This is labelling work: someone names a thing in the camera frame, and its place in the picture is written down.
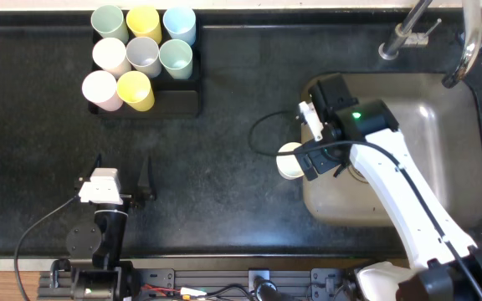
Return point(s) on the steel sink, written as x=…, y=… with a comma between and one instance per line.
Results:
x=454, y=146

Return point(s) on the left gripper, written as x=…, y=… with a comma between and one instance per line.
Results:
x=130, y=200

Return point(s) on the steel tap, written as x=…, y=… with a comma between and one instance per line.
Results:
x=473, y=42

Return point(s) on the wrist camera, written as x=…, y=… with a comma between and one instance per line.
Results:
x=310, y=121
x=101, y=186

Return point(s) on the black tray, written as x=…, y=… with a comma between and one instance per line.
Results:
x=174, y=102

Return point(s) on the blue cup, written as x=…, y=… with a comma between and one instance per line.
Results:
x=178, y=18

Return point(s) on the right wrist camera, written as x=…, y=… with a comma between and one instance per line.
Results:
x=310, y=121

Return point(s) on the yellow cup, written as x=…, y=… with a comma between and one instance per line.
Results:
x=133, y=85
x=142, y=18

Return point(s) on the green cup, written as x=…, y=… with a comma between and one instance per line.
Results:
x=175, y=54
x=107, y=17

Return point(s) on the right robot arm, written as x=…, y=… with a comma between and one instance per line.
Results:
x=400, y=196

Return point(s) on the mounting rail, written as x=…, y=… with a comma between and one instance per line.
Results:
x=224, y=280

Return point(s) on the white cup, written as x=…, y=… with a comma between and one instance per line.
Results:
x=287, y=165
x=109, y=53

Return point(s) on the pink cup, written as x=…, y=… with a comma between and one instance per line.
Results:
x=98, y=85

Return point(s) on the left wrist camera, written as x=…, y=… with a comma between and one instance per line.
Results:
x=101, y=186

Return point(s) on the grey cup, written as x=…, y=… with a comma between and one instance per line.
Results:
x=142, y=52

